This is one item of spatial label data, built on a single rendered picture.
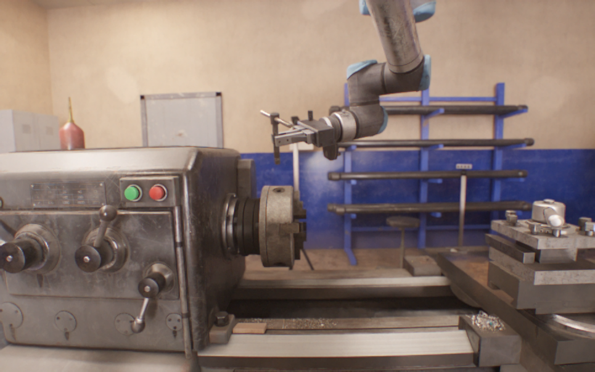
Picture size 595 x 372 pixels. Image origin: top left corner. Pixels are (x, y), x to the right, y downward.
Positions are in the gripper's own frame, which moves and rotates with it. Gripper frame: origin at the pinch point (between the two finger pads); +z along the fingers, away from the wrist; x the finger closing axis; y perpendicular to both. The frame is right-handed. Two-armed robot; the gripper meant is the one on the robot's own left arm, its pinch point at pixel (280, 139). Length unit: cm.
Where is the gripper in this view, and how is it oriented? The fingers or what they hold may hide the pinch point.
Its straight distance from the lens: 80.5
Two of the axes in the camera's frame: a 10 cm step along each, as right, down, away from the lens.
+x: 4.1, 3.8, -8.3
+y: -0.7, -8.9, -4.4
